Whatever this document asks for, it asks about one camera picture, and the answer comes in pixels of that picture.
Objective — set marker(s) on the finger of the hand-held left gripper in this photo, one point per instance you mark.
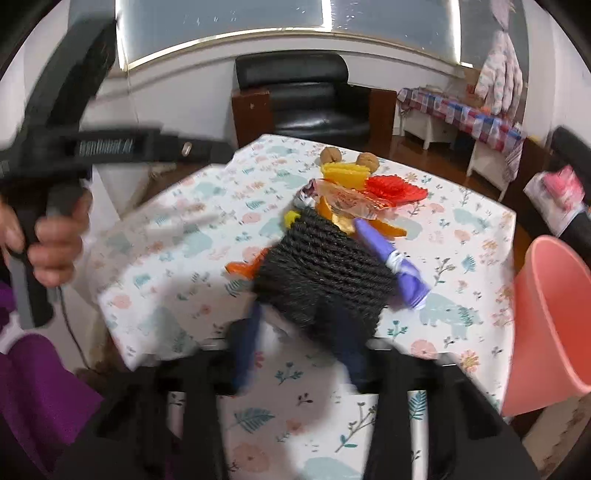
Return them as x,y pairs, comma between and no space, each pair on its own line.
74,74
198,150

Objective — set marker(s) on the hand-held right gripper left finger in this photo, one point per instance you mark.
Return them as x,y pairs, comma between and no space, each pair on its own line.
247,350

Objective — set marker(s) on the white side table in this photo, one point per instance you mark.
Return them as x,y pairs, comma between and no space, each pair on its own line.
487,164
427,131

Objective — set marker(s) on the orange wrapper piece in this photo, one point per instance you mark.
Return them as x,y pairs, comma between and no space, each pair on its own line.
242,267

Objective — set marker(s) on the floral tablecloth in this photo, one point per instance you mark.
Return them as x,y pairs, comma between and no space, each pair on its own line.
207,240

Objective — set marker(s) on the purple clothing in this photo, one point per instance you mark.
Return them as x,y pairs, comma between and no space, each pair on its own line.
37,392

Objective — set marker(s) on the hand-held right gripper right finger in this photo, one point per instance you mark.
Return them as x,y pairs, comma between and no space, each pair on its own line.
353,360

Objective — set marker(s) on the person's left hand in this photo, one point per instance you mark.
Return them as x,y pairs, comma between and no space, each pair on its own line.
57,249

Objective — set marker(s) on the grey window blind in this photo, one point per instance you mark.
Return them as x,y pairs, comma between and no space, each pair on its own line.
277,16

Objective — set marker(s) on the black leather armchair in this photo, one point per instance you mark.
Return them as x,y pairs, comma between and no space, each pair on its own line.
295,92

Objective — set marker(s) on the hanging patterned jacket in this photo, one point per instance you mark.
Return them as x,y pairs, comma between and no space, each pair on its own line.
501,74

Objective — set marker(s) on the red honeycomb paper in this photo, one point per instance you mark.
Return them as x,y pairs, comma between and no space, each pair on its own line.
397,190

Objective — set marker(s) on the checkered cloth side table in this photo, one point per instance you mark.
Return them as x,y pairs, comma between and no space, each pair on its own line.
466,115

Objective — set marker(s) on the black leather sofa chair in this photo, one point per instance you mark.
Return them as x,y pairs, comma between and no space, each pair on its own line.
575,143

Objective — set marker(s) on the purple plastic wrapper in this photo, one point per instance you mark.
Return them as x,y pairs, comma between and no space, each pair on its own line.
406,277

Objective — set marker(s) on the orange peel piece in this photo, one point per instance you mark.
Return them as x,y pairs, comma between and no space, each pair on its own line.
390,228
324,208

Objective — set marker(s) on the walnut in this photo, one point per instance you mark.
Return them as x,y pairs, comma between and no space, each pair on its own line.
368,161
331,155

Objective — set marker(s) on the pink hanging garment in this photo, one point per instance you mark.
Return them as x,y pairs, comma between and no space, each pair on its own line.
501,10

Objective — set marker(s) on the pink plastic bin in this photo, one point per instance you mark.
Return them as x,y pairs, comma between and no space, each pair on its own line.
549,323

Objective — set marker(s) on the pink folded clothes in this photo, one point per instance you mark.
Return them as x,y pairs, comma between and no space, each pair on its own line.
561,187

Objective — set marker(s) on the yellow peel piece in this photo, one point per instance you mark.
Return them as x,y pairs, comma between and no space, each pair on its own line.
292,219

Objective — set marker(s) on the clear printed snack wrapper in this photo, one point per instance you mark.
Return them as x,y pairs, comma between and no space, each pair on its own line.
346,201

